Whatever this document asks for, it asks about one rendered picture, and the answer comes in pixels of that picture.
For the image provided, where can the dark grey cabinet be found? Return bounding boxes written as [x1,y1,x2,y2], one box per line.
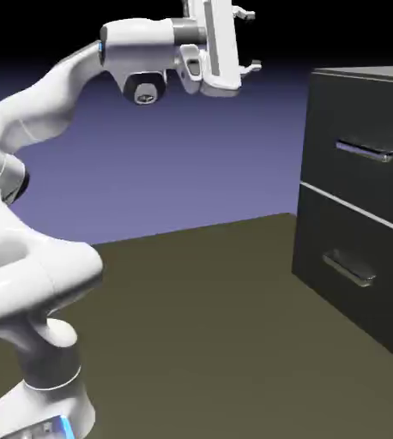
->
[291,66,393,373]

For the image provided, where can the dark grey drawer front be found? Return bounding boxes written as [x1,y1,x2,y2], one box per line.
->
[299,70,393,232]
[291,186,393,373]

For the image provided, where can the silver drawer handle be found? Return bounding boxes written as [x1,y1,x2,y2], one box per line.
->
[335,138,393,164]
[322,248,377,288]

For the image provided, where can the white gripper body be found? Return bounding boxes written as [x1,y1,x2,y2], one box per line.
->
[186,0,243,98]

